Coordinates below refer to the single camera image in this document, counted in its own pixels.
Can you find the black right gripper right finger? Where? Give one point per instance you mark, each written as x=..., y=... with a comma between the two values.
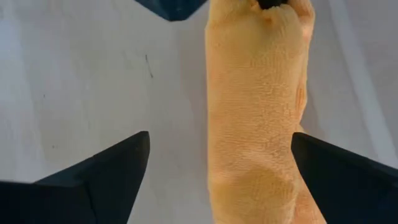
x=351, y=189

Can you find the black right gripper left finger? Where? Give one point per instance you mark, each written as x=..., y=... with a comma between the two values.
x=93, y=193

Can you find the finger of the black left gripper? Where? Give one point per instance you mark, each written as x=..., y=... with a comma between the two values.
x=273, y=3

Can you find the orange microfiber towel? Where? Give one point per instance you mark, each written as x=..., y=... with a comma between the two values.
x=255, y=109

